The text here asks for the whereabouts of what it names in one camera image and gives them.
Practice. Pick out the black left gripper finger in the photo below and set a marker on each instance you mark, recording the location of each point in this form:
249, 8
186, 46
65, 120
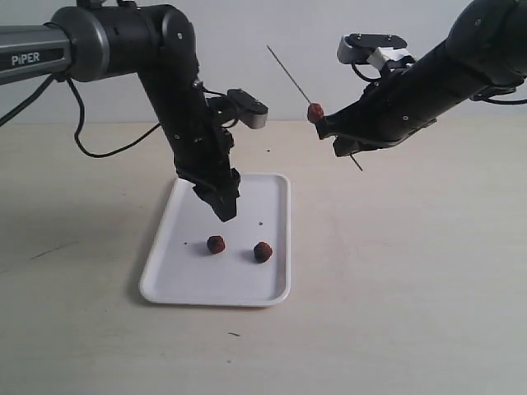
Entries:
211, 197
225, 204

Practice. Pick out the thin metal skewer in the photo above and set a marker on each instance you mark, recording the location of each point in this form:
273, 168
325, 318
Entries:
290, 77

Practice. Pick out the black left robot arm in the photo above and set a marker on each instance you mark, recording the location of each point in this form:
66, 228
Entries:
92, 42

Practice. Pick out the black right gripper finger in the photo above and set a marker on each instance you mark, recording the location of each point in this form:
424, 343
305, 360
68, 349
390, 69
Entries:
344, 123
349, 146

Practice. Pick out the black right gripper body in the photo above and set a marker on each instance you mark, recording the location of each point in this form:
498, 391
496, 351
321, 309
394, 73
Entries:
400, 104

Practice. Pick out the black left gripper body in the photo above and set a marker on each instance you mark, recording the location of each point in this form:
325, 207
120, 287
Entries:
199, 137

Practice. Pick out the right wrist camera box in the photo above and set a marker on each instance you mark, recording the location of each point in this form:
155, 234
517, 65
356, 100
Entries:
379, 51

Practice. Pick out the white rectangular plastic tray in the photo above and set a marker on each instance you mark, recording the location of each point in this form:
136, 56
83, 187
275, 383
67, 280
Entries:
180, 270

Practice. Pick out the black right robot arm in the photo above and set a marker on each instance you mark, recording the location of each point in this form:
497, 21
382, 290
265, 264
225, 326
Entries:
483, 56

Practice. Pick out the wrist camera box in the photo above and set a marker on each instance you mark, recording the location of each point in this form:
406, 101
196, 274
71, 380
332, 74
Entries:
251, 112
379, 51

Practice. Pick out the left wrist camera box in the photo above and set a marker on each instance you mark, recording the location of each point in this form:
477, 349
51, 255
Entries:
251, 112

